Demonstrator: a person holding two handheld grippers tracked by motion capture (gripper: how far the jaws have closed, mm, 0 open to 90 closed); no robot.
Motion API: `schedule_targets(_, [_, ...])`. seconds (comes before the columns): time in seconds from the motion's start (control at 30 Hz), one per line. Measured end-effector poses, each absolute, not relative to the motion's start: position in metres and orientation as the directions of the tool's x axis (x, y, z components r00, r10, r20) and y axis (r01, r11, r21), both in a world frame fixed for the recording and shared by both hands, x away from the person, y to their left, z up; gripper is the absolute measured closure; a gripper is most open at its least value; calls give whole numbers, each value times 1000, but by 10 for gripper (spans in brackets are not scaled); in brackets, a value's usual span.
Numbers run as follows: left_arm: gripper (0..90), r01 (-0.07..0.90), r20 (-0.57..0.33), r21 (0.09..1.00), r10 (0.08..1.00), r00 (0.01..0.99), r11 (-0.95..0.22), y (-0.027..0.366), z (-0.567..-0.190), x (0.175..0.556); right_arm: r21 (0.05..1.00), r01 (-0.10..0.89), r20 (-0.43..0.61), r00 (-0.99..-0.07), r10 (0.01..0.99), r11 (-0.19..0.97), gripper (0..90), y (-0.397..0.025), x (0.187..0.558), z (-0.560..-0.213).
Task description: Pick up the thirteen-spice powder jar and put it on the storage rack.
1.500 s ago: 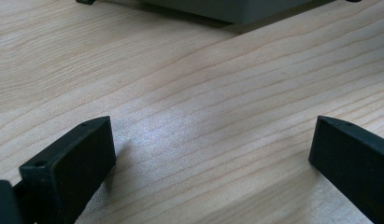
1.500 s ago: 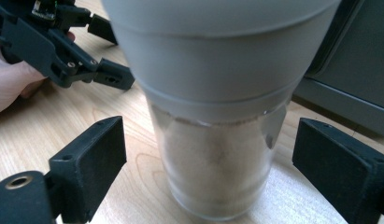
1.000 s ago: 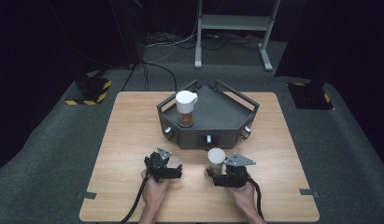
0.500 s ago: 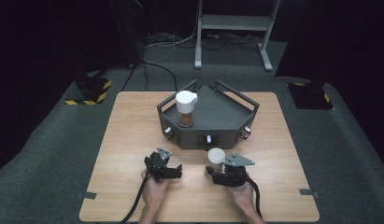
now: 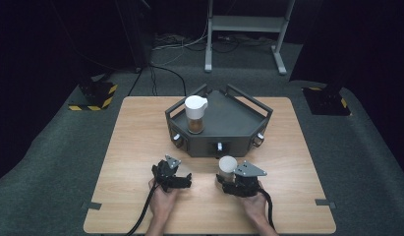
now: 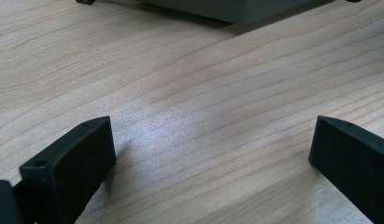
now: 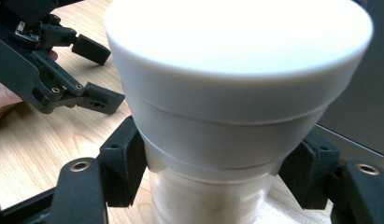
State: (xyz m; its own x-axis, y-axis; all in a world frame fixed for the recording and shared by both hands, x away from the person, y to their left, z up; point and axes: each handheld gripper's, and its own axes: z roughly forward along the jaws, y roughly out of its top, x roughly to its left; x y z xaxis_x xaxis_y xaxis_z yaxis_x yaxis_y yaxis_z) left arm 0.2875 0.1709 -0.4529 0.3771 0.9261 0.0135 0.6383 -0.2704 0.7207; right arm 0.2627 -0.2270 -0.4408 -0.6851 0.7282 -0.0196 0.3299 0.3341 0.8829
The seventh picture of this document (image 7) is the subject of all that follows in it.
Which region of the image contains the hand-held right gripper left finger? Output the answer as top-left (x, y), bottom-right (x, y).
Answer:
top-left (97, 115), bottom-right (148, 208)

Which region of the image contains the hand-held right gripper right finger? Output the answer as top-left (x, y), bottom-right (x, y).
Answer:
top-left (277, 130), bottom-right (342, 211)

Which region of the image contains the white plastic cup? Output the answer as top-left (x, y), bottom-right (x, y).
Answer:
top-left (104, 0), bottom-right (375, 183)

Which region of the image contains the grey panel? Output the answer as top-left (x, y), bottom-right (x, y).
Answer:
top-left (313, 0), bottom-right (384, 163)

